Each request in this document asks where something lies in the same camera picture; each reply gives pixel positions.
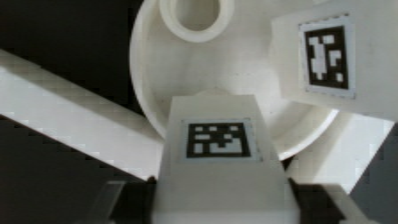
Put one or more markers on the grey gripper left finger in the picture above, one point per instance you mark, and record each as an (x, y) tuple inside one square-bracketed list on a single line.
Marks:
[(123, 203)]

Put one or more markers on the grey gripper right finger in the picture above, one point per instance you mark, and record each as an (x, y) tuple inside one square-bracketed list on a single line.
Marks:
[(328, 206)]

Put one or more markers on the white stool leg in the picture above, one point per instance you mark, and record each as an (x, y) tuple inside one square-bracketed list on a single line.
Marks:
[(337, 56), (223, 184)]

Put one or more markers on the white round stool seat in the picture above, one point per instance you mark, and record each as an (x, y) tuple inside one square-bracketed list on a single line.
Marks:
[(182, 68)]

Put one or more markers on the white right fence piece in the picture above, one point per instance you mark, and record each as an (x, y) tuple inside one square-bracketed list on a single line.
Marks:
[(335, 159)]

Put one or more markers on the white front fence bar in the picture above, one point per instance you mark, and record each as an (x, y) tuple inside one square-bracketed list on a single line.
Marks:
[(77, 117)]

